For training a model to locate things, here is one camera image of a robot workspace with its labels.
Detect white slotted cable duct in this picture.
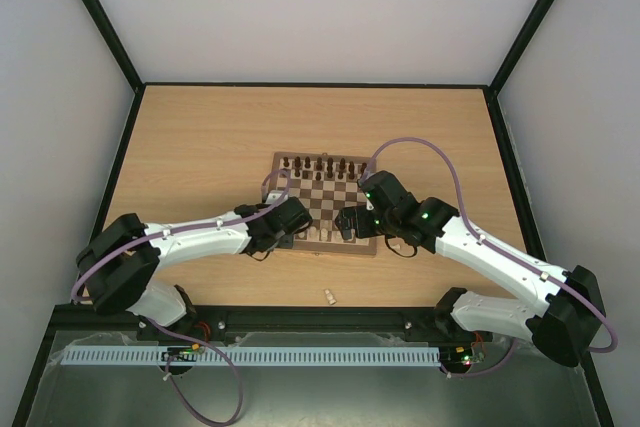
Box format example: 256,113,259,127
60,346,441,367

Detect wooden chess board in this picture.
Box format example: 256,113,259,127
272,152,377,257

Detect light chess piece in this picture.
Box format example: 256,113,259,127
324,289,337,305

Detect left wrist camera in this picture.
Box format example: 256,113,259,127
267,191,282,201

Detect black aluminium frame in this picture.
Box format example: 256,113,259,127
9,0,616,427

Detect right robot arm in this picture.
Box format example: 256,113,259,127
335,197,605,367

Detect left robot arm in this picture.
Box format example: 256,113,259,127
72,196,312,327

